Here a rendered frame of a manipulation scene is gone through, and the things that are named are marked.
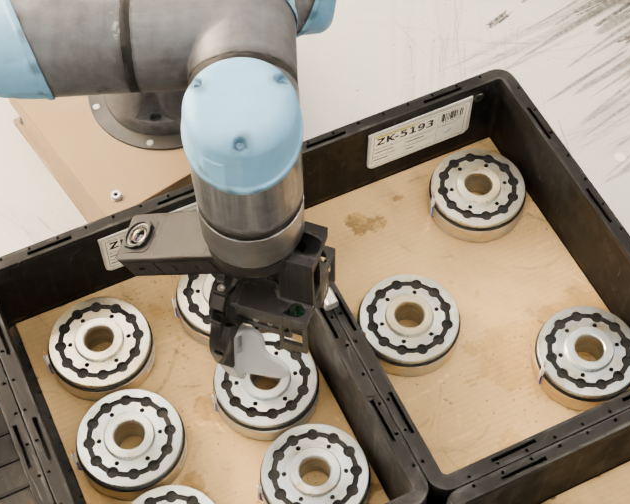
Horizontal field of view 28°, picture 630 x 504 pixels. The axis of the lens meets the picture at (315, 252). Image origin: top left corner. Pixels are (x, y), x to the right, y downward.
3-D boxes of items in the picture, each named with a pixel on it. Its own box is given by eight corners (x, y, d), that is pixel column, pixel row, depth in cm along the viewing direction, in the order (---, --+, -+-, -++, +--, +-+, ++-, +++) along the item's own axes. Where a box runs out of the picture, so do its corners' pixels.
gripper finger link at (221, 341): (227, 381, 102) (227, 313, 95) (209, 376, 102) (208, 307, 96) (247, 338, 105) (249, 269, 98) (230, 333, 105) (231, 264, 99)
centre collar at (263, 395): (232, 368, 123) (232, 365, 122) (278, 348, 124) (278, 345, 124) (253, 409, 121) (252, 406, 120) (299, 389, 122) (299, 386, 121)
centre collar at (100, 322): (67, 330, 125) (66, 327, 125) (114, 312, 126) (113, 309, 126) (84, 370, 123) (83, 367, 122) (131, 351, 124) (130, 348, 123)
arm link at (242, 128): (299, 38, 80) (304, 149, 76) (304, 137, 90) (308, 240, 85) (176, 43, 80) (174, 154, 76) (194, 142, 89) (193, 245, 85)
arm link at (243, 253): (179, 224, 86) (222, 132, 90) (186, 257, 90) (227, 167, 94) (282, 254, 85) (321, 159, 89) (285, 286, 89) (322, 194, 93)
